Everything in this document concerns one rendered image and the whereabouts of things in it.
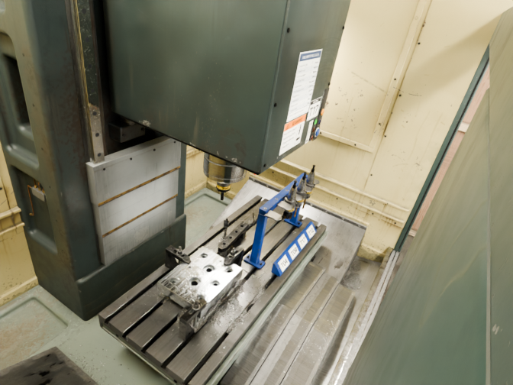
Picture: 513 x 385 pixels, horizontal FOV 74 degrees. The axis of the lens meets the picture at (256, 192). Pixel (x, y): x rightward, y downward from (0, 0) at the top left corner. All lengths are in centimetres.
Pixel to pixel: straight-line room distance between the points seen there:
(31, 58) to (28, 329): 123
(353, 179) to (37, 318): 182
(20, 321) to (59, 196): 78
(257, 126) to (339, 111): 115
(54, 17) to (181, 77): 40
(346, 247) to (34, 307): 171
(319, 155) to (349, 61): 57
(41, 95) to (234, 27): 65
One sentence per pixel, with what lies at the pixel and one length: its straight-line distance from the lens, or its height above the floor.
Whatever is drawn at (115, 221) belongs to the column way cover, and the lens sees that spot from 161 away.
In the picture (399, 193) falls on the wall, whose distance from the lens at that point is 213.
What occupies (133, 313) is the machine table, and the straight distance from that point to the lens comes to 152.
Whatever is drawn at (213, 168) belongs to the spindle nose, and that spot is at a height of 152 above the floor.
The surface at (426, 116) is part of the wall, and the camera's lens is 198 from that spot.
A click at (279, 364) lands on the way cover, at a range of 162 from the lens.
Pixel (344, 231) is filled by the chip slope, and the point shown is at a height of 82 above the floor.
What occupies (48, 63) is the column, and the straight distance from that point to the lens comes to 128.
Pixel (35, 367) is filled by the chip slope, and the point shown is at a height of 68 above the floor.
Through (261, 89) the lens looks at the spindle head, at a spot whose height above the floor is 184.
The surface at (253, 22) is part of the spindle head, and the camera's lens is 94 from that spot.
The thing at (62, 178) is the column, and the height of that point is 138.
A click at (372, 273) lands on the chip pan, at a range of 229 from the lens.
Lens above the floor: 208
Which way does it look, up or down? 31 degrees down
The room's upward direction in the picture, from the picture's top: 10 degrees clockwise
